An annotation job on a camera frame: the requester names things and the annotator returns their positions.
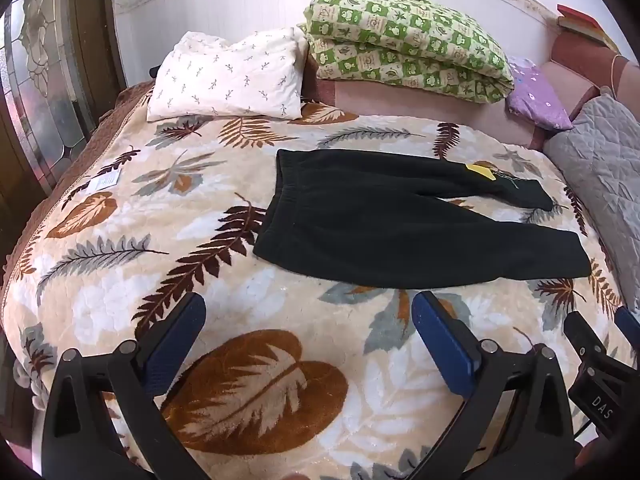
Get white blanket label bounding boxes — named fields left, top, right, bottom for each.
left=85, top=167, right=124, bottom=194

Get brown bedspread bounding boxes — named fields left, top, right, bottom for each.
left=0, top=80, right=157, bottom=281

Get wooden door frame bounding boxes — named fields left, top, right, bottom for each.
left=60, top=0, right=127, bottom=111

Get red book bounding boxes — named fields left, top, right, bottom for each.
left=556, top=4, right=609, bottom=36

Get purple flowered pillow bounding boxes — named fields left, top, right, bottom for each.
left=505, top=56, right=575, bottom=132

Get pink upholstered headboard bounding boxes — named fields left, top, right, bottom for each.
left=302, top=34, right=640, bottom=152

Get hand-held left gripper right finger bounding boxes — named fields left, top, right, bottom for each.
left=411, top=290, right=576, bottom=480

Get leaf print blanket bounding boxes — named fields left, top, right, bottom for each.
left=0, top=105, right=632, bottom=480

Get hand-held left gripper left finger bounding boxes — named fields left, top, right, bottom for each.
left=41, top=291, right=211, bottom=480

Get patterned glass door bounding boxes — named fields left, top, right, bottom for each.
left=0, top=0, right=101, bottom=196

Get white sprig print pillow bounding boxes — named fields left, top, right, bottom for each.
left=146, top=27, right=310, bottom=122

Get grey quilted cushion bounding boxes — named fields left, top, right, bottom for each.
left=542, top=94, right=640, bottom=312

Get red books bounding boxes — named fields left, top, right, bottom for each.
left=557, top=16, right=622, bottom=55

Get thin cable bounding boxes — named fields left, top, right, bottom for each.
left=599, top=52, right=627, bottom=100

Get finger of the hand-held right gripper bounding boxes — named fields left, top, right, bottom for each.
left=614, top=306, right=640, bottom=347
left=563, top=311, right=608, bottom=372

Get black pants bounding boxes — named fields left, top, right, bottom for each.
left=252, top=148, right=593, bottom=291

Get yellow tag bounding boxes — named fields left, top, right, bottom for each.
left=465, top=161, right=499, bottom=181

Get green checked quilt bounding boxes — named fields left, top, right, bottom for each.
left=298, top=0, right=516, bottom=106

